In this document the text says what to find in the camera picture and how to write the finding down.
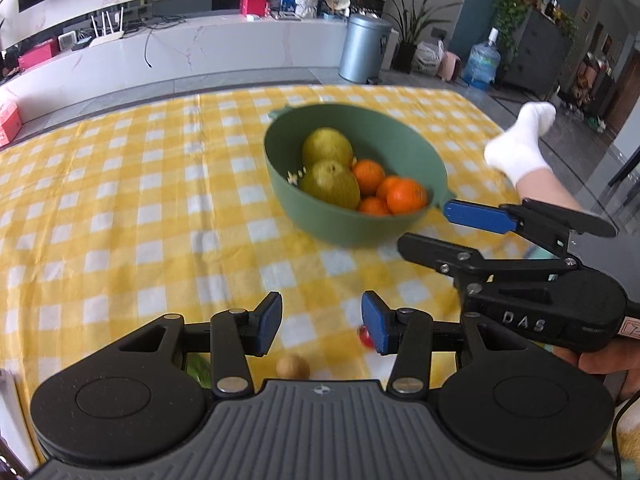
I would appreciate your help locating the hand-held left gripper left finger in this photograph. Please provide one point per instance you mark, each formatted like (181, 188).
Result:
(268, 322)

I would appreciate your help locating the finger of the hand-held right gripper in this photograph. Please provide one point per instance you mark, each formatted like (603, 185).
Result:
(440, 256)
(480, 216)

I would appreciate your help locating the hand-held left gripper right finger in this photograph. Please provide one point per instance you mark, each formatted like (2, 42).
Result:
(375, 321)

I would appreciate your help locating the red cherry tomato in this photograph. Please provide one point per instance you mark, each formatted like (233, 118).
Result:
(364, 336)

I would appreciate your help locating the orange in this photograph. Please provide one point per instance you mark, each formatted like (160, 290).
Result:
(373, 206)
(387, 186)
(407, 195)
(368, 175)

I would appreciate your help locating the green colander bowl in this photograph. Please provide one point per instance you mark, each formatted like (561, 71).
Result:
(310, 210)

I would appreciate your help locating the green pear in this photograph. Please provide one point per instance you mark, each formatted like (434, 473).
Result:
(331, 185)

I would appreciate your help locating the yellow-green pear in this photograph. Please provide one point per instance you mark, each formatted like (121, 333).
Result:
(327, 146)

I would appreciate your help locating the person's right hand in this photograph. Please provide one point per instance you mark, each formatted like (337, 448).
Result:
(602, 362)

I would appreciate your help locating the person's leg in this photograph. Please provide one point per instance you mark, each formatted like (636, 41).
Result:
(545, 192)

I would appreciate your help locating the green cucumber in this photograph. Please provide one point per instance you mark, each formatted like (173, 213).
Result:
(198, 369)

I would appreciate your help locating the person's white-socked foot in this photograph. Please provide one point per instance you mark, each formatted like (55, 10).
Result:
(520, 140)

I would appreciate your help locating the pink stool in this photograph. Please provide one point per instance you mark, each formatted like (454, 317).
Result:
(449, 66)

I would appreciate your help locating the blue water jug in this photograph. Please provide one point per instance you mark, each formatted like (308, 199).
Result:
(481, 62)

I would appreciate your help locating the white plastic bag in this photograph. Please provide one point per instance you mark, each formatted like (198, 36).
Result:
(427, 57)

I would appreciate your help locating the grey metal cabinet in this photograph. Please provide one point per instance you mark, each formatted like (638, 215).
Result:
(537, 55)

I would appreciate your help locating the yellow checked tablecloth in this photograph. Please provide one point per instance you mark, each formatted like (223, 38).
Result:
(125, 210)

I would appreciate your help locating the grey metal trash can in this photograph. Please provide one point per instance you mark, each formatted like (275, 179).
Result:
(364, 50)

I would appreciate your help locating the potted long-leaf plant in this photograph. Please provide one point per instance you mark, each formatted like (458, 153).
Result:
(412, 25)

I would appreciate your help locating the white marble tv cabinet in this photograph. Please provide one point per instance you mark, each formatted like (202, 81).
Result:
(210, 47)

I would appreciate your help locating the red box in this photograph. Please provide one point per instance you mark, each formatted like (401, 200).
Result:
(254, 5)

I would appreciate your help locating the pink plastic storage box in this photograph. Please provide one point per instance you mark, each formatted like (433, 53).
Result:
(7, 122)

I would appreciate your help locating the white router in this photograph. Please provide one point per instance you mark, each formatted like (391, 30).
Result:
(106, 35)

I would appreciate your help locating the pink flat box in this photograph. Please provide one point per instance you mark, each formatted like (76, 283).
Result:
(39, 55)

